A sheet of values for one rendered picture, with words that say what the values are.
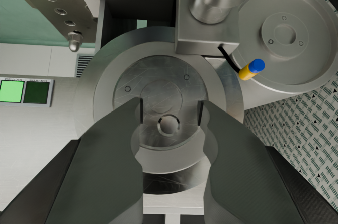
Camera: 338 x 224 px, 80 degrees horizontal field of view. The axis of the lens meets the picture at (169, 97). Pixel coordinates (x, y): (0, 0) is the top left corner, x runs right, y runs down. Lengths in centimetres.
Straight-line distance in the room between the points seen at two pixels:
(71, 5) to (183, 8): 33
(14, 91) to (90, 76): 44
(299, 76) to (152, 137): 15
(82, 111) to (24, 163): 42
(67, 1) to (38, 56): 304
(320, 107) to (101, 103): 23
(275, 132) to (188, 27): 24
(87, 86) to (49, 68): 317
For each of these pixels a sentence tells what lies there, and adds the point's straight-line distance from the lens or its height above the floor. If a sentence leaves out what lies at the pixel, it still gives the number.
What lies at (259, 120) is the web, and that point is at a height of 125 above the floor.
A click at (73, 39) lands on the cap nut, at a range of 58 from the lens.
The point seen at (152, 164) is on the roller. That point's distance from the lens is 17.
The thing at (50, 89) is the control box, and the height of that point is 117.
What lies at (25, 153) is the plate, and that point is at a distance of 59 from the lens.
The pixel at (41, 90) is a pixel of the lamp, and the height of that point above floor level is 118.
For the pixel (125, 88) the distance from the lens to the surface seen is 16.
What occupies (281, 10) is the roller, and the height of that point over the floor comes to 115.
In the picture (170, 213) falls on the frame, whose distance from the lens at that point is 54.
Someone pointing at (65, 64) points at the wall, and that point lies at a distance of 329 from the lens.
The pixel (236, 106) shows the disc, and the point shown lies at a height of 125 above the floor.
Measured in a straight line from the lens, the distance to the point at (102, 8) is 22.
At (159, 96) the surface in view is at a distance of 16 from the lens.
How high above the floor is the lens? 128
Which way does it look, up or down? 11 degrees down
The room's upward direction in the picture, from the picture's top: 178 degrees counter-clockwise
